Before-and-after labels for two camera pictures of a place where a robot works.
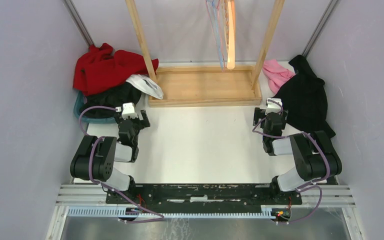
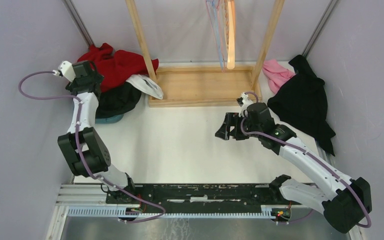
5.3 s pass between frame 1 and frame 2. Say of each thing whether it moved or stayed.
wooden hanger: stayed
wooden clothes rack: stayed
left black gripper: moved
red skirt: stayed
